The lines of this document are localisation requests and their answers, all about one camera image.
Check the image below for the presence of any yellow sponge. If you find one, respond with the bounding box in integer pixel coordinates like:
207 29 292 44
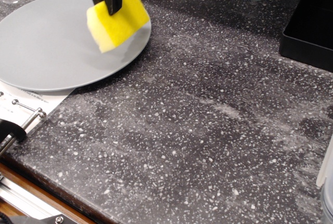
86 0 150 53

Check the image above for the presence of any grey round plate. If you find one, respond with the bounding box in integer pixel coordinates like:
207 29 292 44
1 0 151 91

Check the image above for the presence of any white paper sheet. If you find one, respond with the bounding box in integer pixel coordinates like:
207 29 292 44
1 82 73 125

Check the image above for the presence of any black metal screw clamp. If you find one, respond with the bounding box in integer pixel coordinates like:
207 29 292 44
1 99 47 156

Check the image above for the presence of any black plastic tray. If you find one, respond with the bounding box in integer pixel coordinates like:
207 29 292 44
279 0 332 72

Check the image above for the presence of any aluminium rail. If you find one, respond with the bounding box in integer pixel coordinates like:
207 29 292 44
1 176 61 220

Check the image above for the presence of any black metal bracket with screw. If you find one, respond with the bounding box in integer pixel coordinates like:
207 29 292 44
40 214 77 224

